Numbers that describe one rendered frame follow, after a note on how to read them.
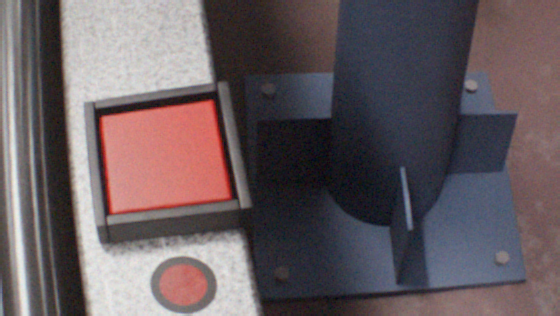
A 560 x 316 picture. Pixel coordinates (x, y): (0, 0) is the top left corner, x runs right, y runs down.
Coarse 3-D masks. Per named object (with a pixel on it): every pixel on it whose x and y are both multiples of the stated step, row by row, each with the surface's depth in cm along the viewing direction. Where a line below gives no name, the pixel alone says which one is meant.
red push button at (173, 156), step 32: (128, 128) 58; (160, 128) 58; (192, 128) 58; (128, 160) 57; (160, 160) 57; (192, 160) 57; (224, 160) 57; (128, 192) 56; (160, 192) 56; (192, 192) 56; (224, 192) 56
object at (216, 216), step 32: (128, 96) 59; (160, 96) 59; (192, 96) 59; (224, 96) 59; (96, 128) 58; (224, 128) 58; (96, 160) 56; (96, 192) 55; (96, 224) 54; (128, 224) 54; (160, 224) 55; (192, 224) 55; (224, 224) 56
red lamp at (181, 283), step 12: (180, 264) 55; (168, 276) 55; (180, 276) 55; (192, 276) 55; (168, 288) 54; (180, 288) 54; (192, 288) 54; (204, 288) 54; (180, 300) 54; (192, 300) 54
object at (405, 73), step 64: (384, 0) 129; (448, 0) 128; (384, 64) 137; (448, 64) 138; (256, 128) 173; (320, 128) 159; (384, 128) 147; (448, 128) 151; (512, 128) 161; (256, 192) 167; (320, 192) 167; (384, 192) 157; (448, 192) 167; (256, 256) 161; (320, 256) 161; (384, 256) 161; (448, 256) 161; (512, 256) 161
